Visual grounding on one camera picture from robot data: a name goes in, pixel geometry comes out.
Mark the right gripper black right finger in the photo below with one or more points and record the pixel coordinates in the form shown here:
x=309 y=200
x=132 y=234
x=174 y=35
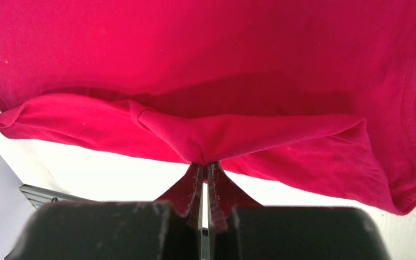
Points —
x=242 y=228

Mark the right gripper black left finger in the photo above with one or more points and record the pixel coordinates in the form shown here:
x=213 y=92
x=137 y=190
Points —
x=166 y=228

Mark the crimson red t shirt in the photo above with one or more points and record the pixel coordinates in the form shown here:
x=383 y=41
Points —
x=319 y=95

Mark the left aluminium frame rail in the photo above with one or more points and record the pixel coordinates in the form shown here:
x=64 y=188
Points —
x=38 y=196

